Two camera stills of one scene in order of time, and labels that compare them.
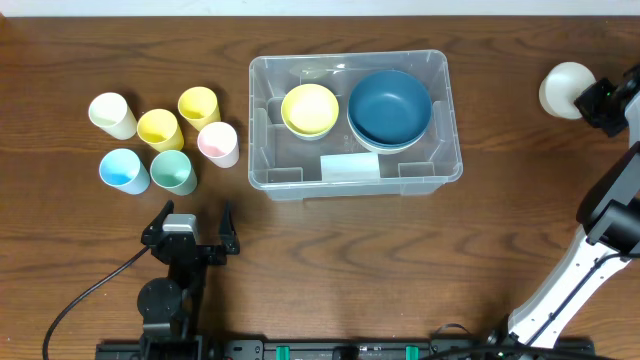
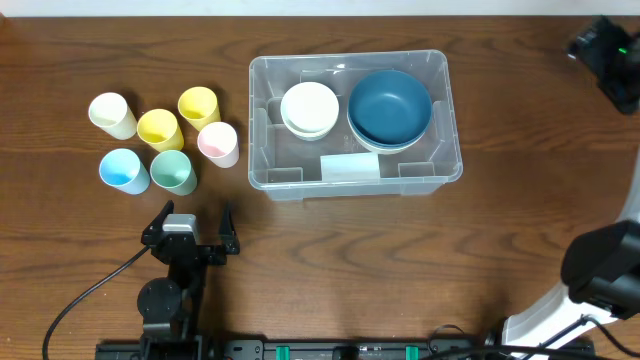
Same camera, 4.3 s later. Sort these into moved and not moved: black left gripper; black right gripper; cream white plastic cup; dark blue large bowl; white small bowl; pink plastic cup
Moved: white small bowl; black right gripper
Not moved: pink plastic cup; black left gripper; dark blue large bowl; cream white plastic cup
